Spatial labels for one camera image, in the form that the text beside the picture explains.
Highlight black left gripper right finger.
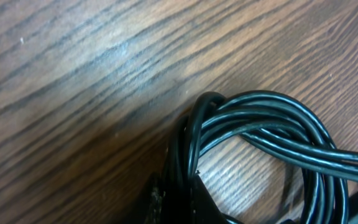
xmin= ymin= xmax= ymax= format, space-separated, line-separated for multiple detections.
xmin=191 ymin=175 xmax=228 ymax=224

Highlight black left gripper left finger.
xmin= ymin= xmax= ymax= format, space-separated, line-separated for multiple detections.
xmin=142 ymin=174 xmax=170 ymax=224

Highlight smooth black usb cable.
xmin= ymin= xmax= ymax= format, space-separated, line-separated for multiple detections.
xmin=162 ymin=90 xmax=358 ymax=224

